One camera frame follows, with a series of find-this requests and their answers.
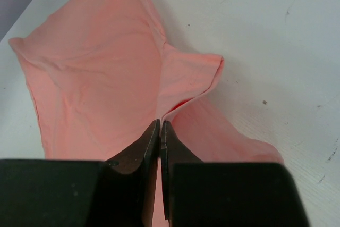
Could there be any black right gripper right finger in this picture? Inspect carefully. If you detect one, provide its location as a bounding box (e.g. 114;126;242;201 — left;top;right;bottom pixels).
160;121;203;226

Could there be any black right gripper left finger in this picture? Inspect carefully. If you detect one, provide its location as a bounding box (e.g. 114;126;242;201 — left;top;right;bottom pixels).
106;120;160;226

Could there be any salmon pink t shirt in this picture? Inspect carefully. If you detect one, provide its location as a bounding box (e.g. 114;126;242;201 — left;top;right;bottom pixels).
1;0;285;226

